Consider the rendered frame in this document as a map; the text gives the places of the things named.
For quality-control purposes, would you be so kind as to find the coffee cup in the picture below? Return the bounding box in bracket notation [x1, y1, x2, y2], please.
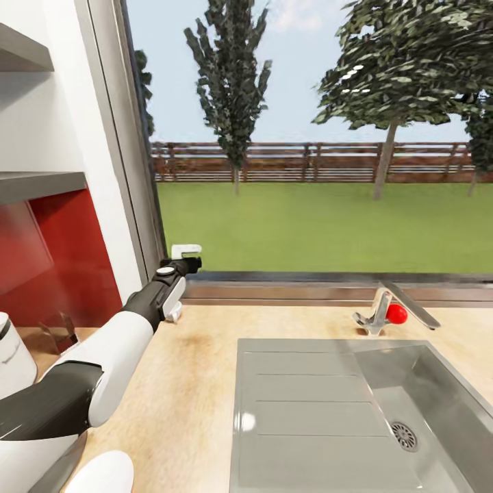
[167, 301, 181, 323]

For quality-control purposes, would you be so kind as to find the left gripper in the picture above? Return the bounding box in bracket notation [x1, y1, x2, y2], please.
[160, 257, 202, 275]

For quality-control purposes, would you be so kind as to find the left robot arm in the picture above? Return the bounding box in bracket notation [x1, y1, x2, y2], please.
[0, 244, 202, 493]

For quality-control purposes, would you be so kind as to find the saucer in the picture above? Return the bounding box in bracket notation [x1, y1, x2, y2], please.
[65, 451, 134, 493]

